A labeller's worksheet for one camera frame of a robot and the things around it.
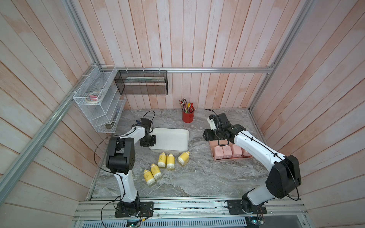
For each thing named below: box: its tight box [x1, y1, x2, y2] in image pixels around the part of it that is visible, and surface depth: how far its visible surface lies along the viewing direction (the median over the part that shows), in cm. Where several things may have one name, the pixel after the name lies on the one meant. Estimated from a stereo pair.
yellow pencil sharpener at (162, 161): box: [157, 152, 167, 168], surface depth 85 cm
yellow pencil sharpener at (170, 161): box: [166, 152, 175, 170], surface depth 86 cm
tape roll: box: [85, 91, 104, 104], surface depth 75 cm
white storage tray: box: [149, 127, 190, 153], surface depth 103 cm
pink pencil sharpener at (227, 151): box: [222, 144, 233, 159], surface depth 90 cm
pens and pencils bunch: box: [178, 97, 196, 114], surface depth 106 cm
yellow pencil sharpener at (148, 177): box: [143, 169, 156, 187], surface depth 79 cm
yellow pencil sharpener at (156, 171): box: [150, 163, 163, 181], surface depth 81 cm
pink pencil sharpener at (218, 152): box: [213, 145, 224, 160], surface depth 89 cm
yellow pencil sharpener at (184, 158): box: [177, 151, 191, 166], surface depth 87 cm
